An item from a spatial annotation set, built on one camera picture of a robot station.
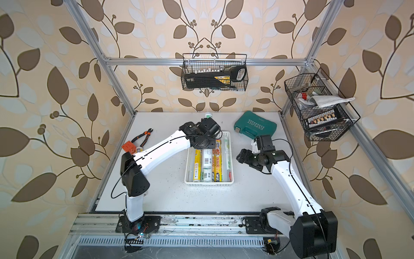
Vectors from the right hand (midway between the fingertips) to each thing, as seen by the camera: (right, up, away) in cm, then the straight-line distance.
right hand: (243, 160), depth 81 cm
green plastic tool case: (+10, +19, +27) cm, 35 cm away
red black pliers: (-60, +9, +24) cm, 65 cm away
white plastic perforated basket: (-28, -11, +3) cm, 31 cm away
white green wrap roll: (-7, -10, +4) cm, 13 cm away
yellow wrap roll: (-24, -4, +5) cm, 25 cm away
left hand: (-15, +8, -1) cm, 17 cm away
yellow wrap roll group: (-13, -5, +9) cm, 17 cm away
